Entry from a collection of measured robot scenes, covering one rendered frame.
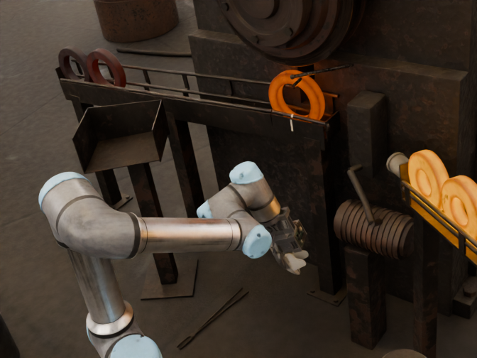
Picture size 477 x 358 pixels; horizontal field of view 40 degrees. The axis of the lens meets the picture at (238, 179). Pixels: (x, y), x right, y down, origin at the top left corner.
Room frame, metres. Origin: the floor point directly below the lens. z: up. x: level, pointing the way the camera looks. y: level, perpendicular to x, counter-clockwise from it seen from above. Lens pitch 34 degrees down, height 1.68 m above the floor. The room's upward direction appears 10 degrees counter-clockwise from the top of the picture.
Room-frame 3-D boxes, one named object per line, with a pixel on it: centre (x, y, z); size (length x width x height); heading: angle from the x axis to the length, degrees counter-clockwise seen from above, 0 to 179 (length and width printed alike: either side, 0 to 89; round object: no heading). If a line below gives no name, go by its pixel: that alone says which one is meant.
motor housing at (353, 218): (1.44, -0.36, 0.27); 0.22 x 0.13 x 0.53; 46
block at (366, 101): (1.62, -0.39, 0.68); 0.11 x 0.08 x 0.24; 136
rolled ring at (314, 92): (1.77, -0.22, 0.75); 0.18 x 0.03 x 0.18; 47
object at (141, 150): (1.92, 0.35, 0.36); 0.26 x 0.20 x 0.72; 81
